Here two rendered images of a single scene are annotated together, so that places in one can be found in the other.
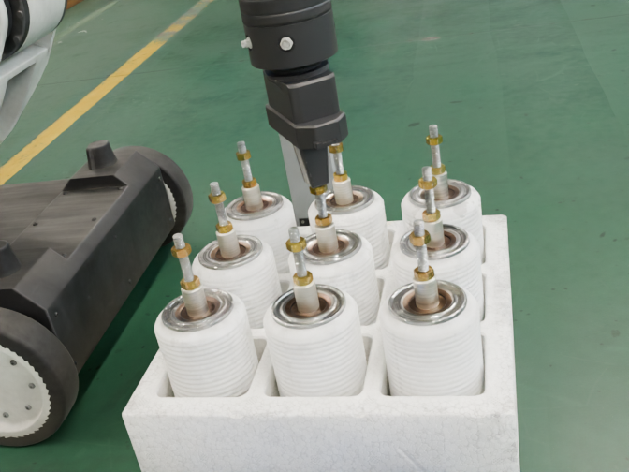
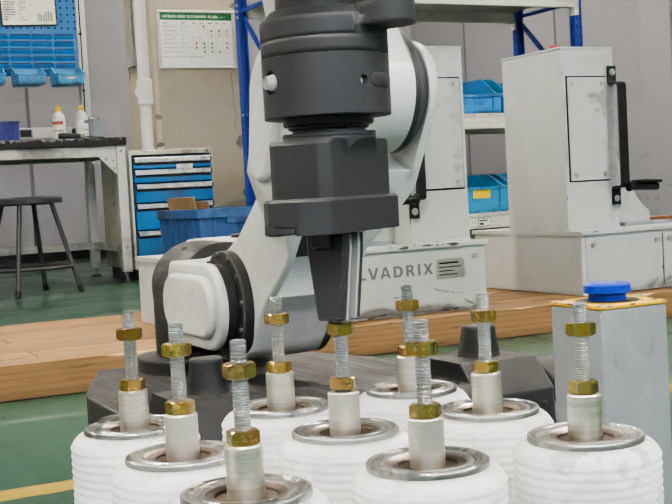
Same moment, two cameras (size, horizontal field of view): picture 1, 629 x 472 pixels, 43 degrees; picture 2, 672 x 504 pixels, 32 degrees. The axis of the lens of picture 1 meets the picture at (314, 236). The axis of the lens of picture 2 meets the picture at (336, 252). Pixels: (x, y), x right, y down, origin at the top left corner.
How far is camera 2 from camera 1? 73 cm
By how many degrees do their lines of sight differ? 53
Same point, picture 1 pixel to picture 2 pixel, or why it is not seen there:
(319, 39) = (309, 83)
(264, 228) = (378, 412)
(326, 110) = (308, 188)
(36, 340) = not seen: hidden behind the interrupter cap
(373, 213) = (486, 433)
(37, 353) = not seen: hidden behind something
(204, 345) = (84, 458)
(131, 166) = (503, 367)
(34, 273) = (218, 403)
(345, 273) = (307, 463)
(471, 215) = (583, 480)
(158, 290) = not seen: outside the picture
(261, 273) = (272, 441)
